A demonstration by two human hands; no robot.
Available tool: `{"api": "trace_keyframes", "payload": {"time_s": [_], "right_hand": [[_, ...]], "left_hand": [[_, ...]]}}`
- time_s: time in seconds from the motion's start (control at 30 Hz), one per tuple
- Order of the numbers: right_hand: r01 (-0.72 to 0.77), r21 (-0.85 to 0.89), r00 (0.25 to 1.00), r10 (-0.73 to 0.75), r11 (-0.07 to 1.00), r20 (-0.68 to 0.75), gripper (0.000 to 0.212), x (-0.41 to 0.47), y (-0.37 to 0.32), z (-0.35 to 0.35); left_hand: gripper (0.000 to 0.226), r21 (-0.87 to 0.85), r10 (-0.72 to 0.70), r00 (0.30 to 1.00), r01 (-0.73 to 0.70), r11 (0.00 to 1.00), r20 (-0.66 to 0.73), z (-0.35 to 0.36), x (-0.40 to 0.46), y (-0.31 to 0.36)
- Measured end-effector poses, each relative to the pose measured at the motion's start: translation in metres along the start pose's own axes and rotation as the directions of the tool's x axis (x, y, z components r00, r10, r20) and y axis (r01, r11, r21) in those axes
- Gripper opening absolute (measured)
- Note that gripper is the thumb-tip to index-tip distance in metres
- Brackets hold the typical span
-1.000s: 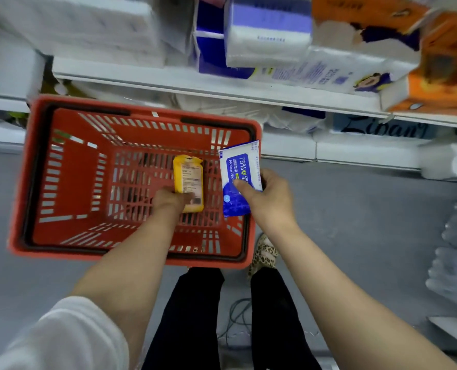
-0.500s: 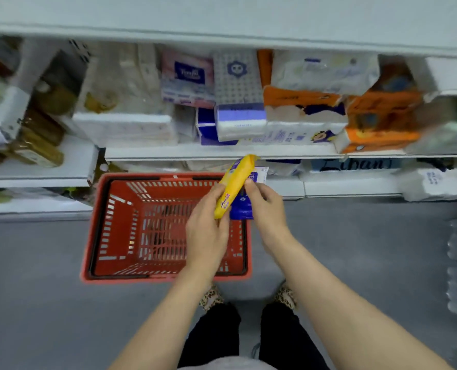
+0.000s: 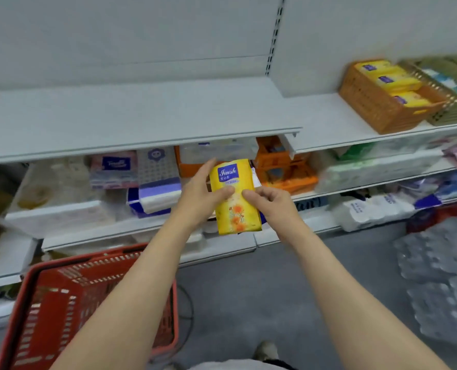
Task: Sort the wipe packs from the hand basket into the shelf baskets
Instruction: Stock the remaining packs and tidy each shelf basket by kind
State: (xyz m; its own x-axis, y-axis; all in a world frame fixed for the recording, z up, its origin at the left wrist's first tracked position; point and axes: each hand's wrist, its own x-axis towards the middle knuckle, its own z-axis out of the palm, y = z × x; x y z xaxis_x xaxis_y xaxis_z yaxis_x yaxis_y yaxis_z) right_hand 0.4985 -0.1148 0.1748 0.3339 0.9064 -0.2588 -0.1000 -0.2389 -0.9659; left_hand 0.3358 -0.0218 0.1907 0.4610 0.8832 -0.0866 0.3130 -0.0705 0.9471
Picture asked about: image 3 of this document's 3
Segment row of blue packs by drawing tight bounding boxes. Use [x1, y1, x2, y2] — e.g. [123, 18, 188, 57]
[433, 169, 457, 201]

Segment purple and white tissue pack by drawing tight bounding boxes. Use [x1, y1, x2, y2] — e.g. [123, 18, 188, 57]
[138, 177, 183, 214]

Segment white bag blue print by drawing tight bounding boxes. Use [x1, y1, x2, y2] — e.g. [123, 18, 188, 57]
[334, 194, 416, 232]

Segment leopard print shoe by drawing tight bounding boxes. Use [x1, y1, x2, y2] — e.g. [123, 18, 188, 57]
[253, 341, 279, 362]

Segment pink tissue pack blue label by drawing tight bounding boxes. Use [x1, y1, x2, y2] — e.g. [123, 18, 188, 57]
[89, 150, 138, 189]

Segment orange white paper roll pack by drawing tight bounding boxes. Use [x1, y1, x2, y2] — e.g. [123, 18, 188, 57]
[173, 144, 213, 180]

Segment red pack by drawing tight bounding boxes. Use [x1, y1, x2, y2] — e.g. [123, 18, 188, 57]
[405, 202, 457, 234]

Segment person's left forearm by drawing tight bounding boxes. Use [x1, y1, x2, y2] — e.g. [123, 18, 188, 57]
[50, 215, 204, 370]

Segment black floor cable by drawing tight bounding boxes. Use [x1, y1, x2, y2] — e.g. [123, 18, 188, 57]
[172, 285, 195, 355]

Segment white shirt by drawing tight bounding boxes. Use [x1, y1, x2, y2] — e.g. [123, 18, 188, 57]
[188, 359, 287, 370]

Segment stack of blue wipes packets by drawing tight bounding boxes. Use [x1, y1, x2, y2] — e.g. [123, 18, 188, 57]
[421, 67, 457, 101]

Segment person's right hand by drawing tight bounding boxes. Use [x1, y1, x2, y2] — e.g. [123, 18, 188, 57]
[242, 186, 302, 243]

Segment white purple dotted tissue pack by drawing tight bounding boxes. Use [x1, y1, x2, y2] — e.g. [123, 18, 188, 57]
[137, 146, 181, 186]

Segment person's left hand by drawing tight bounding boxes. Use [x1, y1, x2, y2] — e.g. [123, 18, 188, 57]
[174, 157, 236, 232]

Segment orange plastic basket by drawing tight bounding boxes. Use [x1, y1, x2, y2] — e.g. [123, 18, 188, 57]
[338, 59, 447, 135]

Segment red plastic shopping basket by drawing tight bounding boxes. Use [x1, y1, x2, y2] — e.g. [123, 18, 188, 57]
[0, 244, 180, 370]

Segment pack of clear bottles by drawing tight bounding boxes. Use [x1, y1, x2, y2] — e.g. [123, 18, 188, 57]
[392, 206, 457, 345]

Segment dark printed pack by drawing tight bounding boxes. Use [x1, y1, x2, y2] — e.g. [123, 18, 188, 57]
[294, 196, 329, 212]

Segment green and white tissue pack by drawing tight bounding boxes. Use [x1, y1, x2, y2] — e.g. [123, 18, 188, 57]
[315, 142, 445, 193]

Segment person's right forearm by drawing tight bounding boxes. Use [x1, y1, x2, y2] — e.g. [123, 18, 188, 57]
[280, 227, 451, 370]

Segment large white paper roll pack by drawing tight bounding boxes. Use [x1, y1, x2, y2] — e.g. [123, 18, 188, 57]
[5, 157, 115, 239]

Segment white wrapped paper pack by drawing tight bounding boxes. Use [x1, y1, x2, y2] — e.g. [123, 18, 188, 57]
[178, 137, 259, 164]

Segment black trousers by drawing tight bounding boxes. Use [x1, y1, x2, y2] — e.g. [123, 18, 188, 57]
[265, 358, 299, 370]

